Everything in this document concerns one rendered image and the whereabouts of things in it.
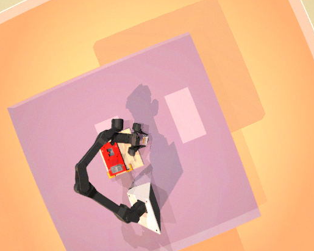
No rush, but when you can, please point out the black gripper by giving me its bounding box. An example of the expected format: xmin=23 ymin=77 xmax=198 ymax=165
xmin=123 ymin=123 xmax=148 ymax=157

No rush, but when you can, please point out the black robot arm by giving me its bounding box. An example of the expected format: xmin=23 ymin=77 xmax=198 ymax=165
xmin=74 ymin=118 xmax=148 ymax=224

